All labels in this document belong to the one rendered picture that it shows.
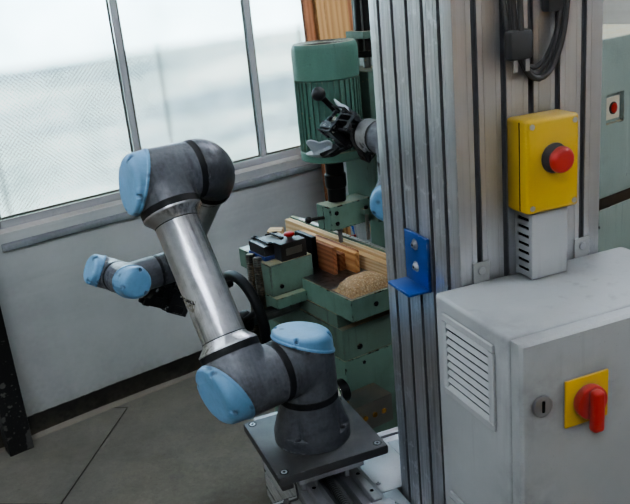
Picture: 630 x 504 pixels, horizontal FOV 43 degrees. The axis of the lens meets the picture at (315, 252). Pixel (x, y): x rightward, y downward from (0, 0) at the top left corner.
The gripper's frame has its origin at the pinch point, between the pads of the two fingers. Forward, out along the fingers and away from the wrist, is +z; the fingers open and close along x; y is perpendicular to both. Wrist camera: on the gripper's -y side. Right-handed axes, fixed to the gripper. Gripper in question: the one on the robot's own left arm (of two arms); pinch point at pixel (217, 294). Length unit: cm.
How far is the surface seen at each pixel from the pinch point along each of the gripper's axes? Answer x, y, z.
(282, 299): 4.9, -4.0, 16.4
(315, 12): -128, -114, 73
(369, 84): 6, -66, 18
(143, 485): -69, 83, 39
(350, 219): 2.4, -30.6, 30.6
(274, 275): 3.0, -9.4, 12.6
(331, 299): 16.9, -8.9, 22.5
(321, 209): -1.9, -30.4, 23.2
